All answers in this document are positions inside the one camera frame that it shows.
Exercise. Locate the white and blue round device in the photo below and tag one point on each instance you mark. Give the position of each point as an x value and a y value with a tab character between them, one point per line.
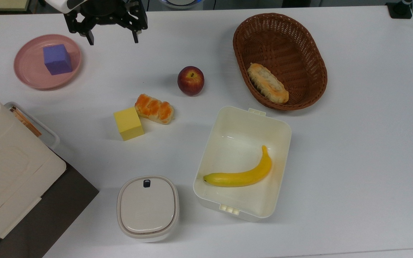
181	3

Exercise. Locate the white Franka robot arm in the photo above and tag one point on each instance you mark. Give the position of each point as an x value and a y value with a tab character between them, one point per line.
61	4

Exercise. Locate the orange glazed bread roll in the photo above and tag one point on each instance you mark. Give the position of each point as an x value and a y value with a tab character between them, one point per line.
154	109

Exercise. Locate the brown wicker basket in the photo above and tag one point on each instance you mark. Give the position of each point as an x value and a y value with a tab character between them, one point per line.
299	46

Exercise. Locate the purple foam cube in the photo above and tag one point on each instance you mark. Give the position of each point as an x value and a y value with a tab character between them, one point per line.
57	59

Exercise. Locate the white rectangular plastic container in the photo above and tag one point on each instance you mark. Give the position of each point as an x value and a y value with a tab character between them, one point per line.
235	143

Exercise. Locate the red apple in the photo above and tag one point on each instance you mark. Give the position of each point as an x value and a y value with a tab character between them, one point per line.
190	81

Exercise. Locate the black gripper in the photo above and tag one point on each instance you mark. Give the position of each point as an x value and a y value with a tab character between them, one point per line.
106	12

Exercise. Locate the pink plastic plate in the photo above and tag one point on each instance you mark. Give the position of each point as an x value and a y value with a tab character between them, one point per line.
31	71

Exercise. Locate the black clamp mount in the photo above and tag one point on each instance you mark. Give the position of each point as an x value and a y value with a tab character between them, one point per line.
400	9

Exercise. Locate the white boxy appliance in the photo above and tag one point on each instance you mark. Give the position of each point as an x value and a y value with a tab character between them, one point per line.
5	172

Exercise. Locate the yellow banana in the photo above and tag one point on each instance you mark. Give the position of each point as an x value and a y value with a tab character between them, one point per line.
242	175

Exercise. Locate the long pale bread loaf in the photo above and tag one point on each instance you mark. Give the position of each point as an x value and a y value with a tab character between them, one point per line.
267	83

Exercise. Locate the yellow foam cube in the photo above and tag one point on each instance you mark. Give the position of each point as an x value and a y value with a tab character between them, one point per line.
129	123

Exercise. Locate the round white lidded container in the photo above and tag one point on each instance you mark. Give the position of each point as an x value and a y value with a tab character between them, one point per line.
147	208

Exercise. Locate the dark brown tray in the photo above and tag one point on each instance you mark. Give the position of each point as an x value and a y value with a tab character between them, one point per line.
56	215

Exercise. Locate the clear plastic box with sticks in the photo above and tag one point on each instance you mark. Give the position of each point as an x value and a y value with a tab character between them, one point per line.
39	125

